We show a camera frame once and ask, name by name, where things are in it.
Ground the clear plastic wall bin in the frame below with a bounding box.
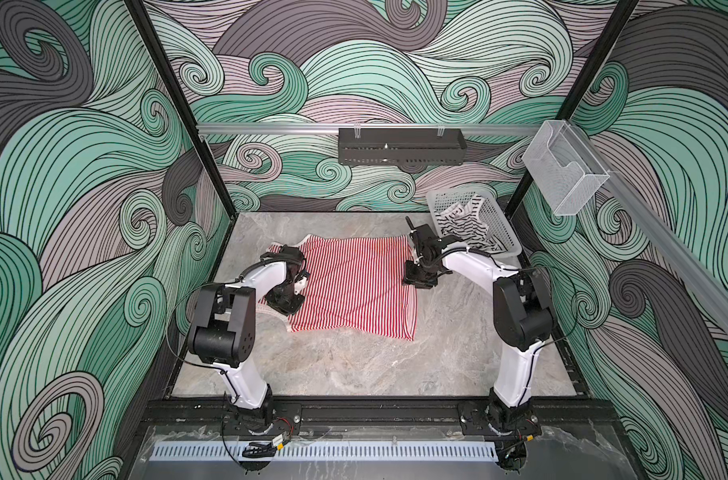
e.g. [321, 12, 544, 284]
[522, 120, 609, 217]

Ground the white plastic laundry basket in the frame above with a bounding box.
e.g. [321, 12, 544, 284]
[426, 186, 522, 258]

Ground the white slotted cable duct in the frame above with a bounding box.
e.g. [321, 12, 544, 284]
[150, 440, 498, 463]

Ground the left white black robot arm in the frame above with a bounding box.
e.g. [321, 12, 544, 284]
[187, 245, 309, 423]

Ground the aluminium wall rail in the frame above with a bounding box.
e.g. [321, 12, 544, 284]
[196, 122, 540, 136]

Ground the black wall mounted tray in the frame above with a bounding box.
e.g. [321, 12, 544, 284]
[337, 129, 468, 173]

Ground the black white striped tank top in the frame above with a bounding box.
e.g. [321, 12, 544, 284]
[433, 194, 508, 254]

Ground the red white striped tank top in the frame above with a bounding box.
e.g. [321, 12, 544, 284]
[257, 234, 418, 341]

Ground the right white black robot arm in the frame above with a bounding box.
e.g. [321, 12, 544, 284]
[402, 219, 555, 416]

